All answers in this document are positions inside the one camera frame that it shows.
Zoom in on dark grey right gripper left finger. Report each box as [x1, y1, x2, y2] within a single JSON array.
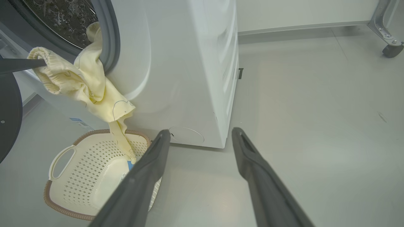
[[88, 129, 171, 227]]

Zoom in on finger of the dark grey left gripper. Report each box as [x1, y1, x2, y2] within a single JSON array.
[[0, 58, 48, 75]]

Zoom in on pale yellow printed pants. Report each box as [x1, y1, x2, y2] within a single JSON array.
[[27, 22, 137, 171]]

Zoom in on dark grey round washer door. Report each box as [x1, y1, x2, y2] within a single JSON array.
[[0, 73, 23, 164]]

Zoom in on grey partition stand with caster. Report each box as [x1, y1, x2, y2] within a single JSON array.
[[368, 0, 404, 58]]

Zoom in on blue white energy label sticker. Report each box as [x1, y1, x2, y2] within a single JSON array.
[[69, 118, 94, 130]]

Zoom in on cream perforated laundry basket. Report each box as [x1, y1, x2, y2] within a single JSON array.
[[44, 129, 163, 220]]

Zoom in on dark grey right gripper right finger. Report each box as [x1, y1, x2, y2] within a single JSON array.
[[231, 128, 316, 227]]

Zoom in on white front-load washing machine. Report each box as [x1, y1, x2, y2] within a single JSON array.
[[0, 0, 243, 148]]

